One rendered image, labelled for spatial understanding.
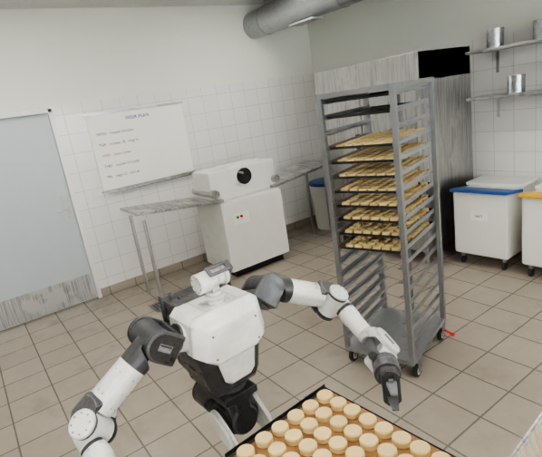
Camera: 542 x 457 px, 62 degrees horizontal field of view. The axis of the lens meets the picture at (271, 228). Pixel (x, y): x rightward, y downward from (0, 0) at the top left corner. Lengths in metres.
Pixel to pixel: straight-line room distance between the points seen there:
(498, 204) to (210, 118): 3.37
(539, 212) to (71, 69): 4.58
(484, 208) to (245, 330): 3.41
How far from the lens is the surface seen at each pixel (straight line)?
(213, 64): 5.87
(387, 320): 3.52
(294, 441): 1.38
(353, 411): 1.45
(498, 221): 4.54
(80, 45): 5.34
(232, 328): 1.44
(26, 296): 5.36
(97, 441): 1.41
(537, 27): 4.65
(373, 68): 4.81
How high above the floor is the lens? 1.83
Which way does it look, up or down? 16 degrees down
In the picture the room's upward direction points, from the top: 9 degrees counter-clockwise
